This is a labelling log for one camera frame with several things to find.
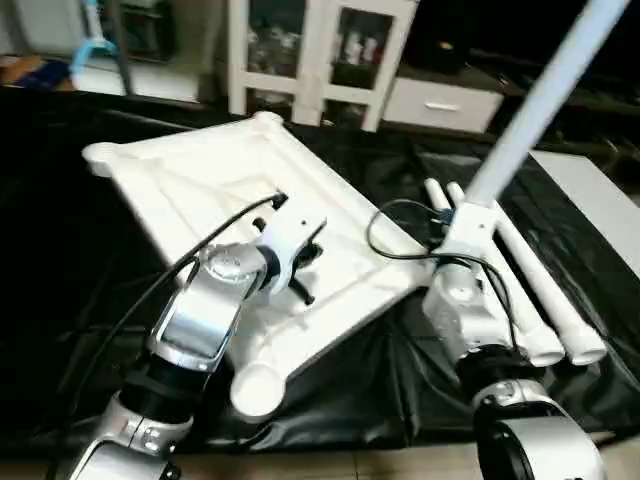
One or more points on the white plastic table top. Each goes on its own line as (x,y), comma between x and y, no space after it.
(230,180)

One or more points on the white plastic table leg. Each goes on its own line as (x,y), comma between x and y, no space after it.
(540,100)
(570,310)
(535,300)
(434,192)

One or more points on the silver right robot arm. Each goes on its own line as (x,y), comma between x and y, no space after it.
(480,320)

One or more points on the black work mat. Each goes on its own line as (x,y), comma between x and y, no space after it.
(90,300)

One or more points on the white drawer unit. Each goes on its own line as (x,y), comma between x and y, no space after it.
(440,103)

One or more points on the white glass door cabinet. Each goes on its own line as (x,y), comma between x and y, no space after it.
(310,50)

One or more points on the grey vertical metal pole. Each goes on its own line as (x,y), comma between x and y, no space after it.
(120,45)

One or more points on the white flat board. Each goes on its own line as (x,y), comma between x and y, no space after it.
(590,195)

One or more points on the light blue plastic object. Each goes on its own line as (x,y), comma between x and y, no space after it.
(92,40)

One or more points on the brown cardboard box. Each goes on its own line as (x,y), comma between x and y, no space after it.
(30,70)

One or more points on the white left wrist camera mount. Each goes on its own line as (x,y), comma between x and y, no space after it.
(295,230)

